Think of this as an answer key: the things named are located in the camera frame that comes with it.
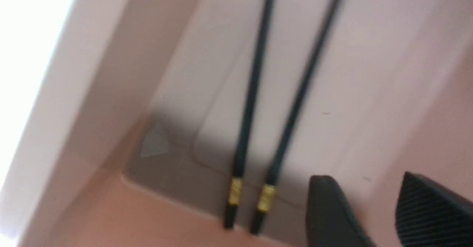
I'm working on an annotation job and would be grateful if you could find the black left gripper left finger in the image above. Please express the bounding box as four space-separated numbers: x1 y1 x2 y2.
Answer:
305 176 375 247

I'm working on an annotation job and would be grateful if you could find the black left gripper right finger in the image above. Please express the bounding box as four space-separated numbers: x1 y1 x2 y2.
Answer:
395 171 473 247

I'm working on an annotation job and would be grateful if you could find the black chopstick gold band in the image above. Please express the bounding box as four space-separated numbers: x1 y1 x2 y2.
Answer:
249 0 342 236
223 0 275 230

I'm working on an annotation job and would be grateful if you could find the pink plastic bin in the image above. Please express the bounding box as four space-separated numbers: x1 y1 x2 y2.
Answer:
1 0 472 247

